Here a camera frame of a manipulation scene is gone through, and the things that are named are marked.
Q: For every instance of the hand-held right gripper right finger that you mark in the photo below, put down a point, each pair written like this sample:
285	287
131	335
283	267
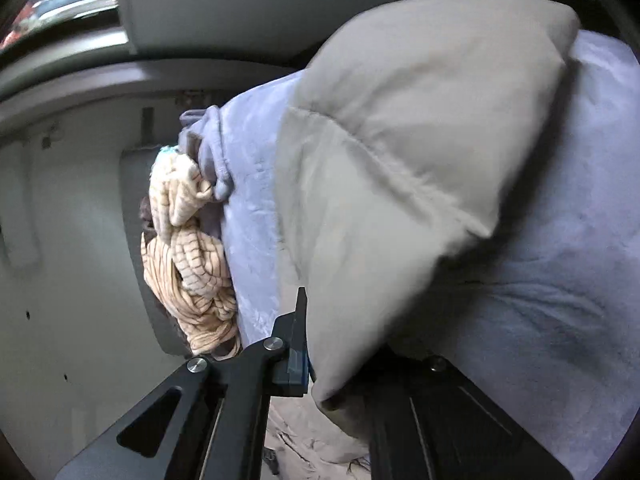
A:
405	405

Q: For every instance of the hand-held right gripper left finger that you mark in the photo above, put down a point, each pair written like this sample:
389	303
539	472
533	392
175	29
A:
297	366

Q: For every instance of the beige puffer jacket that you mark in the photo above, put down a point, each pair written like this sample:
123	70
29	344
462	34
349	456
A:
400	160

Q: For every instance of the cream striped cloth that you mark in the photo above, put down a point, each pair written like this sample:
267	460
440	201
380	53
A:
190	270

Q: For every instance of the lavender fleece blanket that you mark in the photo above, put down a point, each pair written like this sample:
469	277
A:
550	310

